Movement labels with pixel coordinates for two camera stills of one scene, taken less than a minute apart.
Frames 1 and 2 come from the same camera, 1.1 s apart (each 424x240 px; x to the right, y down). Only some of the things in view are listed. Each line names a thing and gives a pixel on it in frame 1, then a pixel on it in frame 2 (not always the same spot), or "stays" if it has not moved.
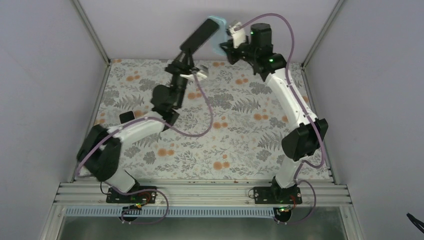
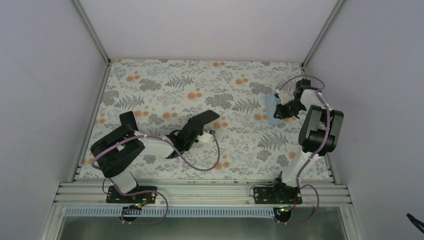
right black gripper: [228, 46] to [281, 114]
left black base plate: [113, 196] stays
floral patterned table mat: [229, 125] stays
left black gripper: [182, 67] to [191, 119]
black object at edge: [416, 222] stays
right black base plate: [277, 195] stays
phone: [127, 116] stays
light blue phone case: [220, 35] to [270, 103]
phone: [205, 31] to [206, 116]
